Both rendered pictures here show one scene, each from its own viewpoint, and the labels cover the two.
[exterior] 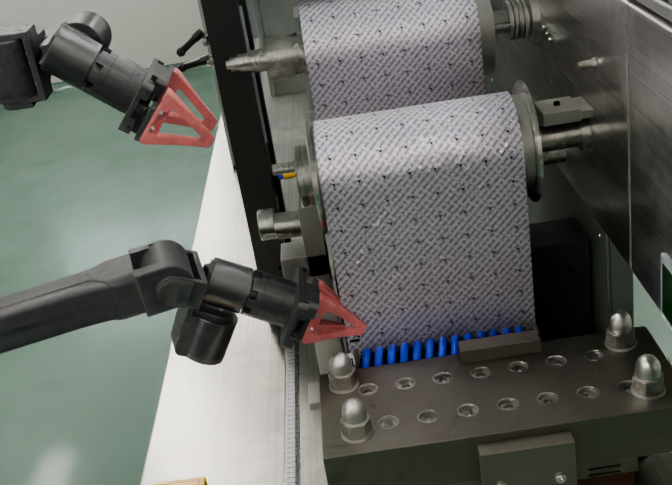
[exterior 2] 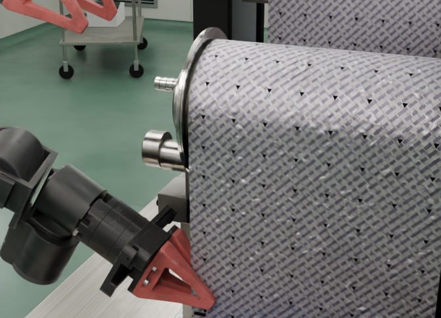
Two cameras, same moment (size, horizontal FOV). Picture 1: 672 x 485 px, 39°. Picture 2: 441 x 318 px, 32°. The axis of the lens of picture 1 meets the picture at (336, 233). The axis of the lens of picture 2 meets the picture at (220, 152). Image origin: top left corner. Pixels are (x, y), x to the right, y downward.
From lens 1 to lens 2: 0.49 m
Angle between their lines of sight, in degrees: 18
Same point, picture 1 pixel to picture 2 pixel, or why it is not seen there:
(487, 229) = (385, 232)
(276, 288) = (117, 221)
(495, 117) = (432, 86)
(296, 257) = (174, 195)
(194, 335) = (22, 244)
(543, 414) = not seen: outside the picture
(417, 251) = (290, 231)
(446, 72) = (431, 33)
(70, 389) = not seen: hidden behind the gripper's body
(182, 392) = (66, 303)
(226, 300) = (58, 216)
